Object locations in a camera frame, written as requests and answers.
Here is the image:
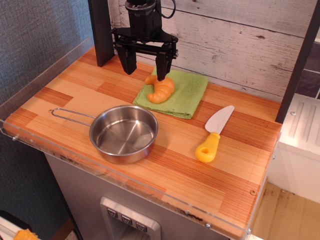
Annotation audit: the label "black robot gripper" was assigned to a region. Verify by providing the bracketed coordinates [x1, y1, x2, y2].
[111, 4, 178, 81]

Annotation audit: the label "yellow handled white toy knife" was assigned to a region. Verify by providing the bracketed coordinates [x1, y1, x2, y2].
[195, 105, 235, 163]

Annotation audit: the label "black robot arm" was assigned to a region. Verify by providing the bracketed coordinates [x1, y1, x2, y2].
[111, 0, 178, 81]

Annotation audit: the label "orange toy croissant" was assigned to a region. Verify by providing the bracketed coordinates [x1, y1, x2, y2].
[144, 75, 175, 104]

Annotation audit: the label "green folded cloth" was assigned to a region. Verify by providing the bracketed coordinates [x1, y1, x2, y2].
[133, 70, 209, 119]

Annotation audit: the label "small stainless steel pan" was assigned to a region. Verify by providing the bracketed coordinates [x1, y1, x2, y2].
[51, 105, 159, 165]

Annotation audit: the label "clear acrylic table guard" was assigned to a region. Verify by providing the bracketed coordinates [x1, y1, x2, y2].
[0, 37, 273, 238]

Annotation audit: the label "grey toy fridge cabinet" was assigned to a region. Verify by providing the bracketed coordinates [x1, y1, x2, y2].
[45, 154, 227, 240]

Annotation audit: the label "silver water dispenser panel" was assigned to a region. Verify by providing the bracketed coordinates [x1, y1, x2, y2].
[99, 196, 162, 240]

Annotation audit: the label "white cabinet at right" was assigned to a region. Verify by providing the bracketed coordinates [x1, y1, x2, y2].
[267, 94, 320, 203]

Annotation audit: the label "orange object bottom left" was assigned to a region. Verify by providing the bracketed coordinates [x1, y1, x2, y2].
[13, 229, 39, 240]

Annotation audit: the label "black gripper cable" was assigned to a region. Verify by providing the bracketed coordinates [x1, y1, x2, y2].
[159, 0, 177, 20]

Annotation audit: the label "dark left shelf post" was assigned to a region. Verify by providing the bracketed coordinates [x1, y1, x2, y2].
[88, 0, 115, 67]

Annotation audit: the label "dark shelf post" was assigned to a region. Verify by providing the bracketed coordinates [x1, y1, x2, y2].
[88, 0, 115, 67]
[275, 0, 320, 124]

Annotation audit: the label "dark right shelf post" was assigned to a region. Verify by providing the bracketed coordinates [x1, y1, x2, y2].
[275, 0, 320, 124]

